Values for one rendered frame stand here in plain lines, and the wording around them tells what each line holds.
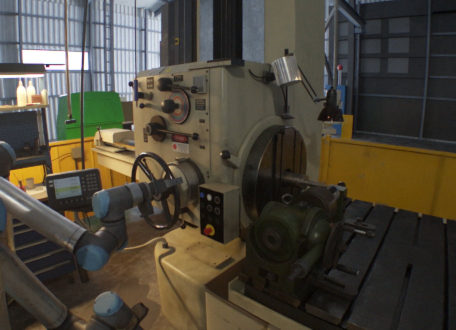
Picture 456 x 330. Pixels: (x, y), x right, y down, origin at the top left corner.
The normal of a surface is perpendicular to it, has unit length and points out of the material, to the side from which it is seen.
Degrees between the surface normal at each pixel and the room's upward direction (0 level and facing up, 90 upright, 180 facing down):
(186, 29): 90
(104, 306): 19
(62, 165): 90
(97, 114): 84
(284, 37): 90
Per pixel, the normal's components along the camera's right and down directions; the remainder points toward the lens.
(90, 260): 0.04, 0.26
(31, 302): 0.60, 0.37
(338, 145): -0.65, 0.17
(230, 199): 0.76, 0.15
